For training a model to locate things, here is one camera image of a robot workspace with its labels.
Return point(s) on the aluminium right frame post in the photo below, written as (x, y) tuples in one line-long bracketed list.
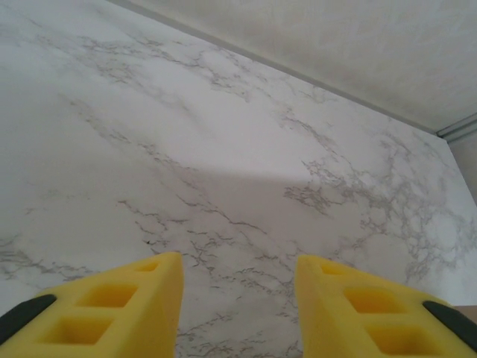
[(460, 127)]

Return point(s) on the brown cardboard box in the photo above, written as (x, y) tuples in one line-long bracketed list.
[(469, 311)]

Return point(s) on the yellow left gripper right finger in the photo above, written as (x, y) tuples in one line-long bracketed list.
[(357, 324)]

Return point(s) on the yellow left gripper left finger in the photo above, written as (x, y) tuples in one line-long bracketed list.
[(112, 320)]

